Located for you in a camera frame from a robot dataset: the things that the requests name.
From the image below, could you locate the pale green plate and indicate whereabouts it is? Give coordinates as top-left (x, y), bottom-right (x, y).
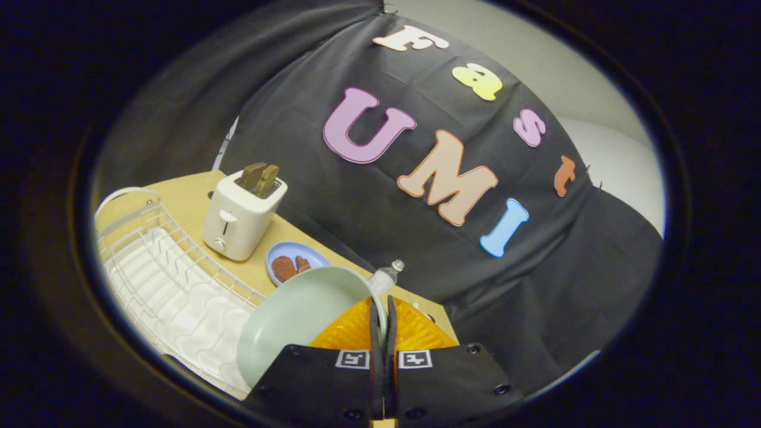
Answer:
top-left (237, 266), bottom-right (388, 390)

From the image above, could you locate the brown toast slice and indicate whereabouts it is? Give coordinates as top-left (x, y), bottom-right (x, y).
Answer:
top-left (235, 162), bottom-right (268, 190)
top-left (254, 165), bottom-right (280, 199)

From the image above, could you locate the black backdrop cloth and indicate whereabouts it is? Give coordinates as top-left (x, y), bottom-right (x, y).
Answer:
top-left (95, 3), bottom-right (662, 394)

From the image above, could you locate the white toaster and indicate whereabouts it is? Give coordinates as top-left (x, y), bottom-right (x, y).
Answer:
top-left (203, 171), bottom-right (288, 262)

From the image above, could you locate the clear plastic water bottle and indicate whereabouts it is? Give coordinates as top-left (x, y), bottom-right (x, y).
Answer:
top-left (369, 259), bottom-right (405, 298)

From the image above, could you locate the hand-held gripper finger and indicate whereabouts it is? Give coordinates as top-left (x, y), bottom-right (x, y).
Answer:
top-left (243, 297), bottom-right (385, 424)
top-left (384, 295), bottom-right (525, 424)

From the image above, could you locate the small blue plate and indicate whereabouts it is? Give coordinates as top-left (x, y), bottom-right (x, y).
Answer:
top-left (266, 241), bottom-right (331, 287)

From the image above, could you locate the white wire dish rack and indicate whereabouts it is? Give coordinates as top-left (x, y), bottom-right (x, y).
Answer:
top-left (95, 187), bottom-right (266, 400)

